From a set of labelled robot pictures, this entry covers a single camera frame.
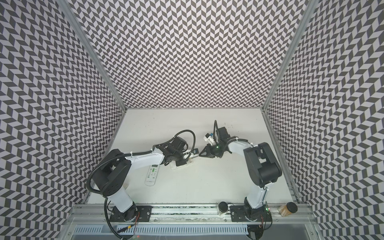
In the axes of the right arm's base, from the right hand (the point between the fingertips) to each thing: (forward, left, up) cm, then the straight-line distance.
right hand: (201, 158), depth 87 cm
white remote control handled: (-6, +15, +4) cm, 17 cm away
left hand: (+4, +10, -3) cm, 11 cm away
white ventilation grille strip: (-34, +18, -4) cm, 38 cm away
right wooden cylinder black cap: (-27, -39, +2) cm, 48 cm away
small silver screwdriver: (-2, +3, +7) cm, 8 cm away
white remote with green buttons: (-8, +29, -3) cm, 30 cm away
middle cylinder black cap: (-25, -10, +2) cm, 27 cm away
